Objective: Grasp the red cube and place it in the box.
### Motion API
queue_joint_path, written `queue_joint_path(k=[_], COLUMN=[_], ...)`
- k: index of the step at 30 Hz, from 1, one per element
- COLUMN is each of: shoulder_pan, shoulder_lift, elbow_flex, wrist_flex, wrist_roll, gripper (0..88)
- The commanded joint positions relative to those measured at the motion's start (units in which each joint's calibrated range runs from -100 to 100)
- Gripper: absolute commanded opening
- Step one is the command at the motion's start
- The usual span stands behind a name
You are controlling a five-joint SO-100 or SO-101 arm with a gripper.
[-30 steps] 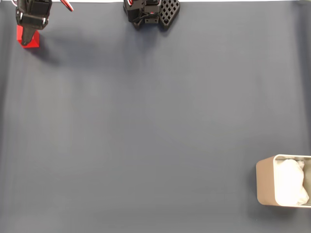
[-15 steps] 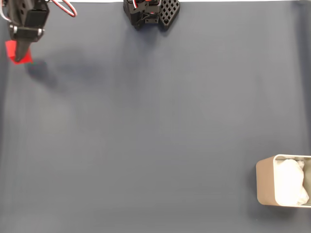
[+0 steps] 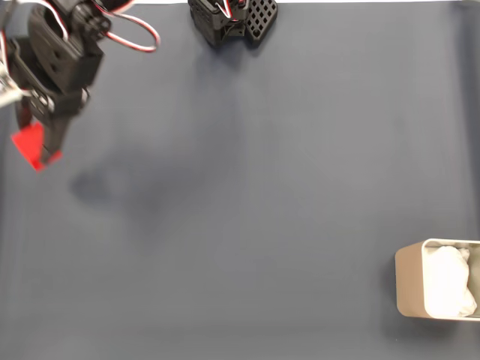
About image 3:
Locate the red cube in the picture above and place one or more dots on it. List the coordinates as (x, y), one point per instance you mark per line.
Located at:
(28, 144)

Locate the beige rounded box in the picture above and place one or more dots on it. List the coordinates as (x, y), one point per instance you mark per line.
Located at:
(408, 281)

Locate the dark blue-grey table mat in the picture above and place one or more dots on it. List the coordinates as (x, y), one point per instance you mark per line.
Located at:
(240, 225)

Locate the white crumpled cloth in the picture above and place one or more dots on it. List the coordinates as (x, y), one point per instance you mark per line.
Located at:
(448, 281)

